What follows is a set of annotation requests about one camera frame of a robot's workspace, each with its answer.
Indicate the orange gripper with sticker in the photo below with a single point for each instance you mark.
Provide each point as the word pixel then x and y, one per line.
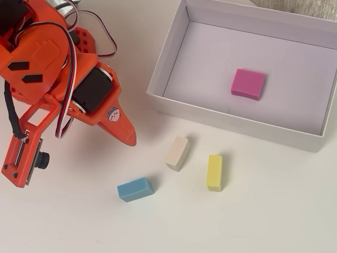
pixel 90 93

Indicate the pink foam cuboid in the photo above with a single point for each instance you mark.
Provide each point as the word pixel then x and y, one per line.
pixel 247 84

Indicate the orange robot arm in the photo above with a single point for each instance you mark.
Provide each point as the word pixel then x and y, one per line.
pixel 39 52

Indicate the cream white foam cuboid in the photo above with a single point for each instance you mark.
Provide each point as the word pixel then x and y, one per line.
pixel 177 153

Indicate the blue foam cuboid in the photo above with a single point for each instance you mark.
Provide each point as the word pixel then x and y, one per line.
pixel 134 189

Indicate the yellow foam cuboid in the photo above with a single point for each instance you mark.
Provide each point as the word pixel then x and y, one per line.
pixel 214 171

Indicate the white cardboard bin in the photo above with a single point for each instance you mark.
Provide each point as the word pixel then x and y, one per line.
pixel 237 52

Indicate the beige woven curtain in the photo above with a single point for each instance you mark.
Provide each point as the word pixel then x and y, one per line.
pixel 302 8

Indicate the wrist camera on orange mount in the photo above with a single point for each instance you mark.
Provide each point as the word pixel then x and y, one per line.
pixel 23 155

